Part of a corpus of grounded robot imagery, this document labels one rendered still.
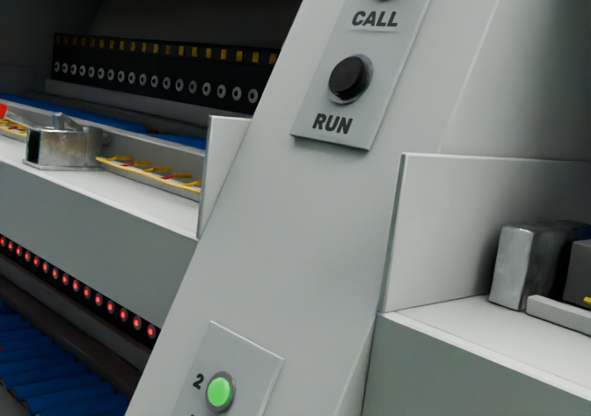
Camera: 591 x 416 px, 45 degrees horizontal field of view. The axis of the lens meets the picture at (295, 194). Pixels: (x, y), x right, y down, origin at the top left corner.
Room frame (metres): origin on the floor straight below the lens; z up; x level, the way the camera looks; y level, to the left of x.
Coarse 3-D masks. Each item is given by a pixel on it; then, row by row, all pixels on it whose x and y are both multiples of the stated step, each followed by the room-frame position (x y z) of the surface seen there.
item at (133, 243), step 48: (96, 96) 0.73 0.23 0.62; (144, 96) 0.66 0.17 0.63; (0, 144) 0.50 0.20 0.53; (240, 144) 0.29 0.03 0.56; (0, 192) 0.44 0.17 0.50; (48, 192) 0.39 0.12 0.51; (96, 192) 0.37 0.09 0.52; (144, 192) 0.39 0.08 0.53; (48, 240) 0.39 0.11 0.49; (96, 240) 0.35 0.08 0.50; (144, 240) 0.32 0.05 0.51; (192, 240) 0.29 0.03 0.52; (96, 288) 0.36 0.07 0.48; (144, 288) 0.32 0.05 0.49
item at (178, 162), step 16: (16, 112) 0.55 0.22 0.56; (32, 112) 0.53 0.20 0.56; (48, 112) 0.54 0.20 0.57; (0, 128) 0.53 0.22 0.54; (16, 128) 0.55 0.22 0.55; (112, 128) 0.46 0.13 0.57; (112, 144) 0.45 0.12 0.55; (128, 144) 0.43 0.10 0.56; (144, 144) 0.42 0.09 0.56; (160, 144) 0.41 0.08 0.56; (176, 144) 0.41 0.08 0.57; (112, 160) 0.42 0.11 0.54; (128, 160) 0.43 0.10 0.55; (144, 160) 0.42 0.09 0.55; (160, 160) 0.41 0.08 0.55; (176, 160) 0.40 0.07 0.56; (192, 160) 0.39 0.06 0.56; (176, 176) 0.38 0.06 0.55; (192, 176) 0.39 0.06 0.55
